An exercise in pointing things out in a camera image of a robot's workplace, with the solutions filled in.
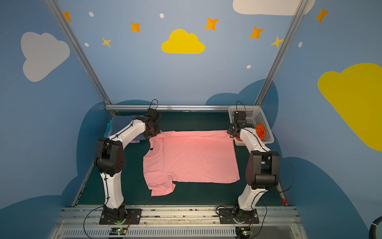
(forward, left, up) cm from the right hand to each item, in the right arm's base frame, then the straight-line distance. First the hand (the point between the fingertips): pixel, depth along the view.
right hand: (235, 129), depth 94 cm
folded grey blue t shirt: (+4, +79, -2) cm, 79 cm away
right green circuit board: (-54, 0, -14) cm, 55 cm away
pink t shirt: (-14, +29, -15) cm, 36 cm away
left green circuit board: (-57, +61, -13) cm, 84 cm away
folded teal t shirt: (+6, +91, -10) cm, 92 cm away
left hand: (-3, +52, -4) cm, 52 cm away
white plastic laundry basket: (+20, -19, -6) cm, 28 cm away
